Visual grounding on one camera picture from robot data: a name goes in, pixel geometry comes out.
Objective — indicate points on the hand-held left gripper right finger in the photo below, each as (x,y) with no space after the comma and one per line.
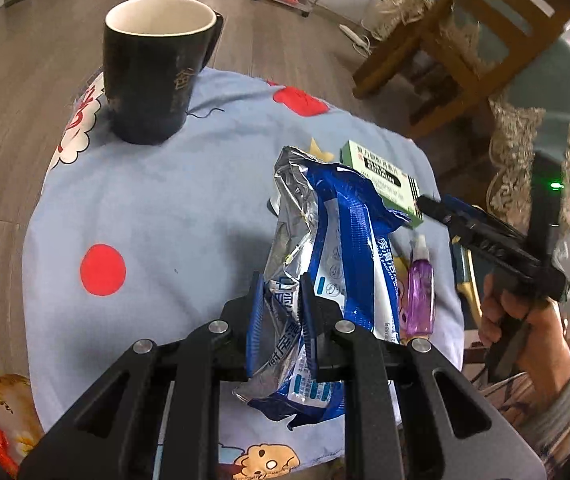
(310,330)

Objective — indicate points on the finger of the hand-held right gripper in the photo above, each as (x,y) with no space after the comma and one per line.
(475,227)

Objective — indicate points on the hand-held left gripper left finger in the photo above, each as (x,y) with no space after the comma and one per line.
(255,330)

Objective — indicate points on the yellow trash bin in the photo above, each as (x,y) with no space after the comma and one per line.
(466,285)

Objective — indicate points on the blue and white foil packet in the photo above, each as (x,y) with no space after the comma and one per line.
(350,240)

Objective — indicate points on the green and white medicine box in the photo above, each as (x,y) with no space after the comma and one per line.
(385,177)

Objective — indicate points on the person's right hand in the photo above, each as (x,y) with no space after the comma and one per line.
(547,350)

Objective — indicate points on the purple spray bottle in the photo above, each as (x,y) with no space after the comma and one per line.
(420,295)

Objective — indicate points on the teal lace-trimmed tablecloth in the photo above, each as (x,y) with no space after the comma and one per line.
(515,125)

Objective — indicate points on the wooden chair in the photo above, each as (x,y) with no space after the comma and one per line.
(470,25)

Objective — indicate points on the white power strip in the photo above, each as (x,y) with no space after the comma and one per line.
(357,40)

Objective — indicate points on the orange snack bag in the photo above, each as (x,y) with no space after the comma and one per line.
(0,420)

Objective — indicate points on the black mug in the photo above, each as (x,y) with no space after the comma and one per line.
(150,75)

